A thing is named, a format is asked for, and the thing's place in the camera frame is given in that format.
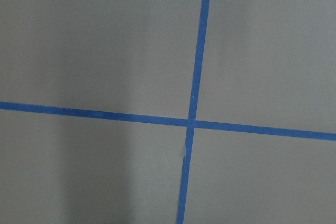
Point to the blue tape line lengthwise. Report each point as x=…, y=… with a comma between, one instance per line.
x=192, y=111

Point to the blue tape line crosswise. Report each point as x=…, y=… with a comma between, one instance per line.
x=112, y=116

